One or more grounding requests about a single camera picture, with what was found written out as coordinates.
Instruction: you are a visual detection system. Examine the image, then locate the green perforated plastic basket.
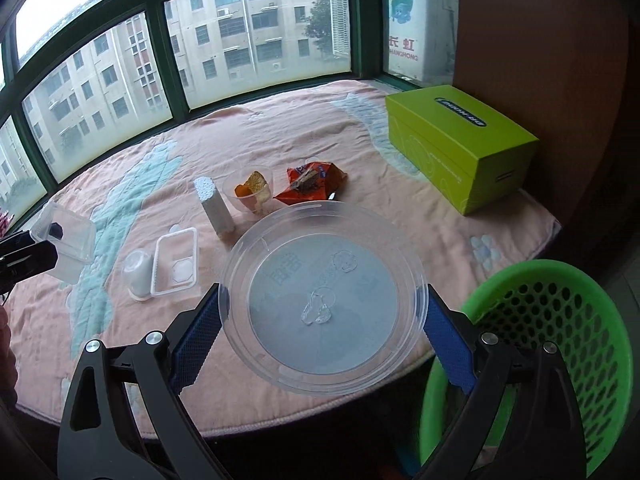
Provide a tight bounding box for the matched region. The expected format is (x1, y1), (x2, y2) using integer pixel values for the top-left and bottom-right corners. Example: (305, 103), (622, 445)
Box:
(419, 259), (635, 480)

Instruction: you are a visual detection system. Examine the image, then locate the red snack wrapper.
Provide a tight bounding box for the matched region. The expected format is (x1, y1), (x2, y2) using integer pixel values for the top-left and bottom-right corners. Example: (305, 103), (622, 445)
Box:
(274, 160), (349, 206)

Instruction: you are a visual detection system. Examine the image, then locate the person's left hand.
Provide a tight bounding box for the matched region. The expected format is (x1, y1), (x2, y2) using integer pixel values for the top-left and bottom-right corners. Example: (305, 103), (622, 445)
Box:
(0, 305), (15, 403)

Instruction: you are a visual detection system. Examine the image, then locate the white outdoor air conditioner unit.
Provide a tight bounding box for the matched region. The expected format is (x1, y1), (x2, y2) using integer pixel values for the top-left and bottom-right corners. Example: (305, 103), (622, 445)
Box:
(387, 0), (458, 83)

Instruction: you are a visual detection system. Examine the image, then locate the white foam block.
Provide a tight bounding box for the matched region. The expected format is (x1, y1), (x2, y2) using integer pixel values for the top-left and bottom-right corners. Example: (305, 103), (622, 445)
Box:
(193, 176), (235, 241)

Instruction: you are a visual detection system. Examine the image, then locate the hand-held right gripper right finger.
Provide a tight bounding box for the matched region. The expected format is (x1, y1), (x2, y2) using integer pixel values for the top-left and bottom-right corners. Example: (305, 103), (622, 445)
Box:
(410, 285), (587, 480)

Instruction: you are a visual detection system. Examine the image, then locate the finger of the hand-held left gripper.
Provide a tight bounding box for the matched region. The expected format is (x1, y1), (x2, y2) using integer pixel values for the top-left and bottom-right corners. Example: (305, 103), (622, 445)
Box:
(0, 241), (58, 288)
(0, 222), (63, 256)

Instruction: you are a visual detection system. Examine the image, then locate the clear plastic cup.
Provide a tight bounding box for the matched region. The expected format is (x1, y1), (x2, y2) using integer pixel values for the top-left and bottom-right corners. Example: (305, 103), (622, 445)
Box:
(222, 169), (275, 216)

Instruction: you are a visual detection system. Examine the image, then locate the clear rectangular plastic box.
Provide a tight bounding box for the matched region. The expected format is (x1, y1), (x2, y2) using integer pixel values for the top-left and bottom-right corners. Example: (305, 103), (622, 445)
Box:
(31, 201), (97, 285)

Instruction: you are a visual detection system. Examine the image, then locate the green cardboard box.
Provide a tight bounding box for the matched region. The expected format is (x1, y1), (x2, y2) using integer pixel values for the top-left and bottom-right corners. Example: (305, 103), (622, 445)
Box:
(385, 85), (540, 217)

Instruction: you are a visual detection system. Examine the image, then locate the round clear plastic lid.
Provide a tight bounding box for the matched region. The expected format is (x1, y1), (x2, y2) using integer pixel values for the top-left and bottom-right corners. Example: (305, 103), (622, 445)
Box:
(218, 201), (430, 395)

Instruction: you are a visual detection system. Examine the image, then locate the small clear jelly cup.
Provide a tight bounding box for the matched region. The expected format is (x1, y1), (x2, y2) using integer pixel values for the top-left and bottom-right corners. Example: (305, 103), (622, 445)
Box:
(122, 249), (153, 303)

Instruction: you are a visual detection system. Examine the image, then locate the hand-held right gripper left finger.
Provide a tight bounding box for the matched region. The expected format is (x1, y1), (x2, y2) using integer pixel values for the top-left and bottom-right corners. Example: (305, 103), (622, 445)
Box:
(57, 282), (236, 480)

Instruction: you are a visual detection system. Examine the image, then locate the brown wooden panel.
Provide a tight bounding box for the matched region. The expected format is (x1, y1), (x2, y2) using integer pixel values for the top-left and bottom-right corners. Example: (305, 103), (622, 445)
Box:
(452, 0), (631, 201)

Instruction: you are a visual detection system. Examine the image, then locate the pink printed blanket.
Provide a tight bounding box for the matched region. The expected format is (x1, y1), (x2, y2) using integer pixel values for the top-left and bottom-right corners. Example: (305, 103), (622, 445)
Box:
(2, 79), (562, 433)

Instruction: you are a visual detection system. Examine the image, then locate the green window frame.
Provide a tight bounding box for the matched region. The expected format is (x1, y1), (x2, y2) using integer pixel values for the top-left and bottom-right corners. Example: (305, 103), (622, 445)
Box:
(0, 0), (458, 201)

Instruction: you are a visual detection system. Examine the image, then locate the clear rectangular plastic lid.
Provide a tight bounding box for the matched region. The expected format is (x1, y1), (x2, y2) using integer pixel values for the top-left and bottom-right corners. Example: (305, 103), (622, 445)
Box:
(150, 227), (198, 295)

